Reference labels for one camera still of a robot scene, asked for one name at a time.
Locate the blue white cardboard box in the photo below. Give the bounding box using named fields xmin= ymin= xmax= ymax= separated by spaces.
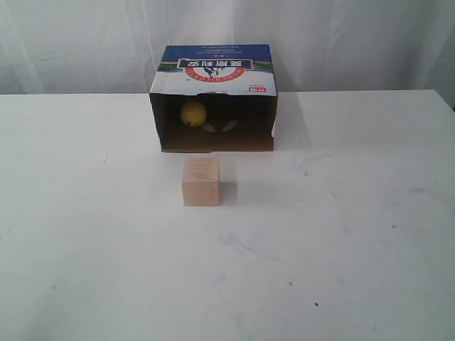
xmin=149 ymin=44 xmax=278 ymax=153

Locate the yellow tennis ball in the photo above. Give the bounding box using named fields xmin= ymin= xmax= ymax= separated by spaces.
xmin=180 ymin=101 xmax=208 ymax=128

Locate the white backdrop curtain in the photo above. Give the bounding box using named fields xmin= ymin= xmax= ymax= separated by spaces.
xmin=1 ymin=1 xmax=454 ymax=102

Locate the light wooden cube block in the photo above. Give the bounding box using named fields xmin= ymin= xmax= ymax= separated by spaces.
xmin=181 ymin=158 xmax=220 ymax=207

